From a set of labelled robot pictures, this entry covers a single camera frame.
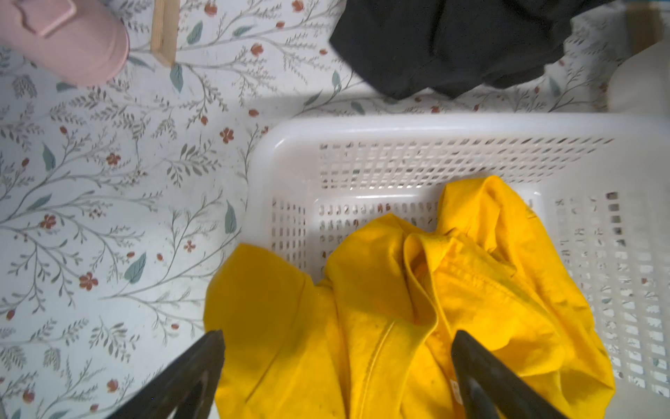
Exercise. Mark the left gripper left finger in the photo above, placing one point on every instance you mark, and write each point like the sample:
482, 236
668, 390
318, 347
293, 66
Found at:
186, 388

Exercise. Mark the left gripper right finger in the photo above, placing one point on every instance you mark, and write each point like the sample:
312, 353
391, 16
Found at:
489, 389

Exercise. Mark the yellow t-shirt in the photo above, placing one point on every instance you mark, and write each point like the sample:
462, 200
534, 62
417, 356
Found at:
373, 339

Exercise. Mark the black t-shirt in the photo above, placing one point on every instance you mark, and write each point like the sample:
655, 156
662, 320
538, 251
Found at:
403, 47

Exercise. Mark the white perforated laundry basket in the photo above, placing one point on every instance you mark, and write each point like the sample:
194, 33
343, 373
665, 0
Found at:
599, 183

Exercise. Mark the white plastic tray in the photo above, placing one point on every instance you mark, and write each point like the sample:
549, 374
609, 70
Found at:
641, 84

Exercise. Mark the wooden clothes rack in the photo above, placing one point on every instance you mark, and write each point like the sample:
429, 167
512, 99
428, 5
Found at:
164, 33

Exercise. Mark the pink pen cup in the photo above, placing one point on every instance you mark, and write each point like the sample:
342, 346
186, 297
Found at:
80, 41

